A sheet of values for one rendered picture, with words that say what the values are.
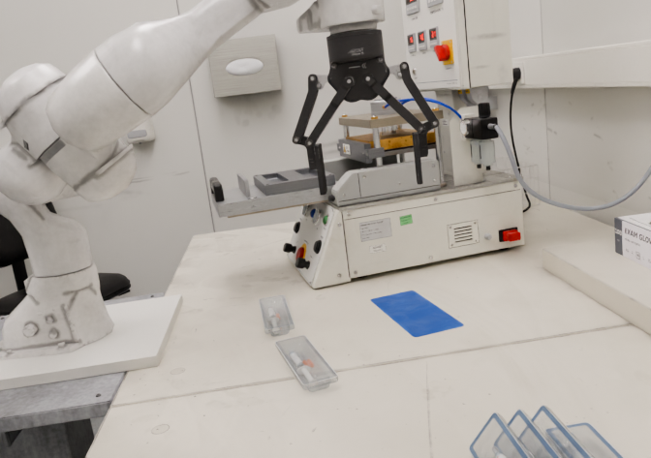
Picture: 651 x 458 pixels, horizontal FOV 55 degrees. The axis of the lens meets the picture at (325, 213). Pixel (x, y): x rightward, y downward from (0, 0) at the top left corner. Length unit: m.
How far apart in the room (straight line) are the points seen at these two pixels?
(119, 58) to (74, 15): 2.28
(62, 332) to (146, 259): 1.86
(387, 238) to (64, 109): 0.82
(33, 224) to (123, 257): 1.90
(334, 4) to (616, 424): 0.63
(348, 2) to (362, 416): 0.55
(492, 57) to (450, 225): 0.40
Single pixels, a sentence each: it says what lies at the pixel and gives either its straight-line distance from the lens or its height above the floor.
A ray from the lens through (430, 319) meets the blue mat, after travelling 1.20.
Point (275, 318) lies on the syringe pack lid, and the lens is 1.23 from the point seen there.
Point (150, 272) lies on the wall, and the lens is 3.15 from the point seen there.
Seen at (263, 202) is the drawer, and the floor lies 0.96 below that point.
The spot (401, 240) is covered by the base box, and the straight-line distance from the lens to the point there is 1.45.
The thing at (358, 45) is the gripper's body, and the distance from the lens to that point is 0.84.
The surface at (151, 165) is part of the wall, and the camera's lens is 3.05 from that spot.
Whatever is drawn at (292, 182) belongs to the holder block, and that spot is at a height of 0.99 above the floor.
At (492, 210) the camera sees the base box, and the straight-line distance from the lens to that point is 1.54.
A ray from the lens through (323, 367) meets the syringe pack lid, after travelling 1.00.
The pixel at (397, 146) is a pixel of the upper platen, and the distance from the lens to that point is 1.49.
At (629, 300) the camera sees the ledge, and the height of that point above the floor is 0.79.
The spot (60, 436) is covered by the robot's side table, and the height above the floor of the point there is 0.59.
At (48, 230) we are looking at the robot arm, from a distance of 1.27.
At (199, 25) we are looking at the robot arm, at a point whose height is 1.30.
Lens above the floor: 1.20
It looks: 12 degrees down
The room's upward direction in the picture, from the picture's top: 7 degrees counter-clockwise
